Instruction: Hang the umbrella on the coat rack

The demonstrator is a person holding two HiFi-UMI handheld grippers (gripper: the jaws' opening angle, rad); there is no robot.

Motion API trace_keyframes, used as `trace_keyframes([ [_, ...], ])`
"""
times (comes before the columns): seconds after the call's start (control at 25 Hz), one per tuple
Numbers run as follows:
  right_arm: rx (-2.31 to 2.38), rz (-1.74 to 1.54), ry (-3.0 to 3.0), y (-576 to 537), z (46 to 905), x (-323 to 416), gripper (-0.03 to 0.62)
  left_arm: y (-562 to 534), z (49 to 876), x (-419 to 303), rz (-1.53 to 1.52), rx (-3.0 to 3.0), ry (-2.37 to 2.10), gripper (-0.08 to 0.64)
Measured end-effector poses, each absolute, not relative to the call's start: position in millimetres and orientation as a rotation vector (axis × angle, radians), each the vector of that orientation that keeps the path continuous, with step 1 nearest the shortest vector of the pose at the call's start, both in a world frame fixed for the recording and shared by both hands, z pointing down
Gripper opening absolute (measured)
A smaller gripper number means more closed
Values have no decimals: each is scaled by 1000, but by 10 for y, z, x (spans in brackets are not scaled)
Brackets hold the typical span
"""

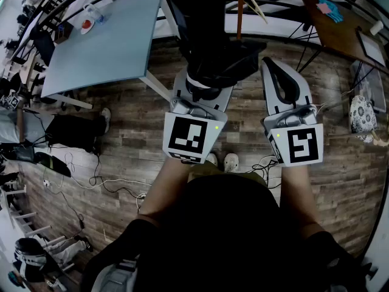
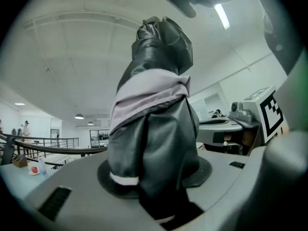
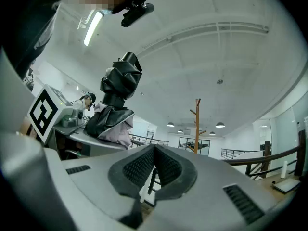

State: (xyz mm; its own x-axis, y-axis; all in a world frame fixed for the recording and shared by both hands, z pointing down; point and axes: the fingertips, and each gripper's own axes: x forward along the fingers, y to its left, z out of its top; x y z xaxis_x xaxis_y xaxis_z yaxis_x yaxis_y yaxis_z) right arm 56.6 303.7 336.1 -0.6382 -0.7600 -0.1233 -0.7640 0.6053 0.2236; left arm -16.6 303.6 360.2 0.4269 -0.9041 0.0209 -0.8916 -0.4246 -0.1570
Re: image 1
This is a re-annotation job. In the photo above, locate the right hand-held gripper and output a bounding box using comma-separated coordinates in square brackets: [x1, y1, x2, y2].
[260, 56, 325, 168]

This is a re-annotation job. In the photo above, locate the brown wooden table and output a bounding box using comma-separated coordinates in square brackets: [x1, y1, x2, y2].
[299, 0, 389, 73]

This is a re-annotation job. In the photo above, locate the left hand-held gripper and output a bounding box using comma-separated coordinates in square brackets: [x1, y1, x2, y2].
[162, 68, 235, 165]

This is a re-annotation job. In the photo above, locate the white roll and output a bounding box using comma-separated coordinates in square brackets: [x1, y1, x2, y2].
[370, 19, 385, 37]

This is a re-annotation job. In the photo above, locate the person's left forearm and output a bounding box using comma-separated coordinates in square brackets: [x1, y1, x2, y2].
[138, 156, 195, 222]

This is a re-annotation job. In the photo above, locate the clear plastic box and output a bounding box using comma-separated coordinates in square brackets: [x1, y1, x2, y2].
[349, 61, 387, 113]

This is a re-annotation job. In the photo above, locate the wooden coat rack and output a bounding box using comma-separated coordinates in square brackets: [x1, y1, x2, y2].
[223, 0, 269, 41]

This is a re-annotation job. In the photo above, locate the light blue table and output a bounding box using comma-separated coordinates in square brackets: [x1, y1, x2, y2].
[40, 0, 182, 111]

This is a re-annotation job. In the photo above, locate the person's right shoe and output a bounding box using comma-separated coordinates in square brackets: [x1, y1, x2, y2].
[223, 152, 239, 173]

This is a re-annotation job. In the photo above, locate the blue cloth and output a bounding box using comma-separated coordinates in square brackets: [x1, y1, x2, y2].
[315, 0, 345, 24]

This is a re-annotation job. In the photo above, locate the floral cushion stool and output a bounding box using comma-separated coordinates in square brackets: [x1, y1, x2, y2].
[349, 94, 378, 144]

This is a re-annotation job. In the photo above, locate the red and white bowl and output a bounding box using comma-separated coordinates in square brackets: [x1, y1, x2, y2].
[80, 19, 96, 36]

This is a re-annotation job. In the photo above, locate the small brown box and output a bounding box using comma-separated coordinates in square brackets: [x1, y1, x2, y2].
[54, 21, 75, 45]

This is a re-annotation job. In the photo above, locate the person's black shirt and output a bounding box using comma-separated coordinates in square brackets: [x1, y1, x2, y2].
[80, 173, 369, 292]

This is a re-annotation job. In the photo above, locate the black garment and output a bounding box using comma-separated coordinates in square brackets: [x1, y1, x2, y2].
[171, 0, 268, 102]

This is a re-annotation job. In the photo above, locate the black cable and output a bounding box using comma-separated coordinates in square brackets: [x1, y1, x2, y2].
[246, 155, 282, 190]

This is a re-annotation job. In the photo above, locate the grey backpack strap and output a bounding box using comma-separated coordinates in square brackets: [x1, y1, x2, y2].
[91, 260, 138, 292]

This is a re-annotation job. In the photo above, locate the black and green bag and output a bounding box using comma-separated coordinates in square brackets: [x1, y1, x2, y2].
[33, 151, 72, 178]

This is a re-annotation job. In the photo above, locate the person's right forearm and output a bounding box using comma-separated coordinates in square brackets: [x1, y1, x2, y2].
[279, 164, 322, 233]

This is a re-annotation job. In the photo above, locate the black framed tablet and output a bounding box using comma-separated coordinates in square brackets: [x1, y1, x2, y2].
[355, 29, 387, 68]

